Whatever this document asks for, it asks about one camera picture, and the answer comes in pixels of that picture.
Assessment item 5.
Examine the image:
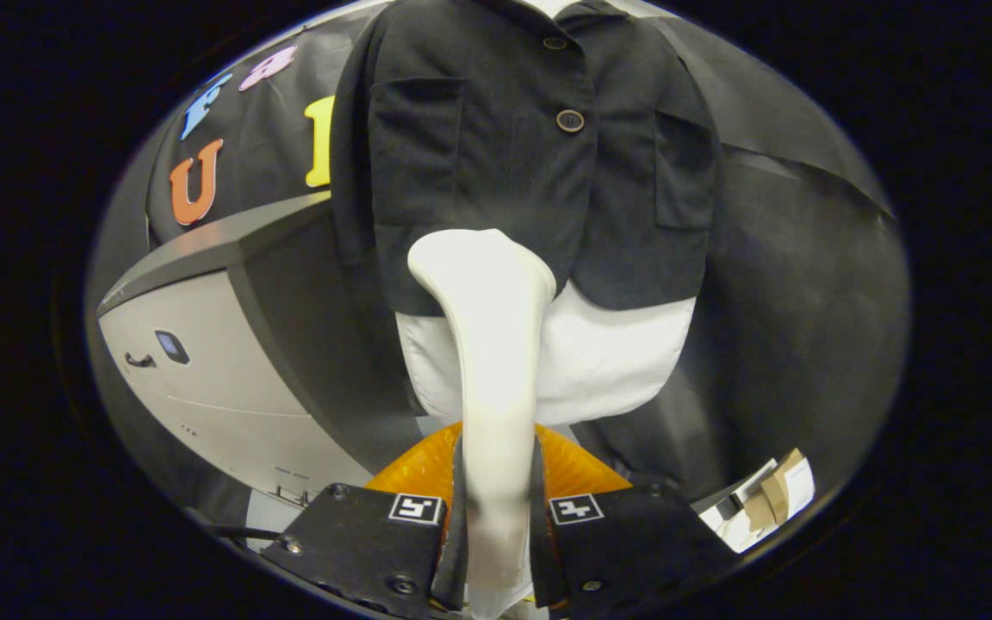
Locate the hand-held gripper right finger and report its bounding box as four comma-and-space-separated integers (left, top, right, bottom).
533, 422, 738, 614

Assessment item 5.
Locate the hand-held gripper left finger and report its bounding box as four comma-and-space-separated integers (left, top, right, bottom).
262, 422, 471, 620

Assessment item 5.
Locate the white garment steamer with hose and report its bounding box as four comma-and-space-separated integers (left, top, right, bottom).
407, 228, 559, 620

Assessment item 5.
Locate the black button jacket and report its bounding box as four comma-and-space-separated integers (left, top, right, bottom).
330, 0, 721, 316

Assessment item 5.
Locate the white mannequin torso on stand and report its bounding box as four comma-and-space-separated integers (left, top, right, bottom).
394, 0, 698, 427

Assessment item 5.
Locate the cardboard box with papers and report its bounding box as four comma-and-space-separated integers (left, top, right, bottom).
698, 448, 817, 554

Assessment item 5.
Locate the grey cabinet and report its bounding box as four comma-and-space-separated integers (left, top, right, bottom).
97, 191, 428, 511

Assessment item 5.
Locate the black backdrop cloth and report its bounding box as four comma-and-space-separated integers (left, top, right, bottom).
87, 0, 910, 552

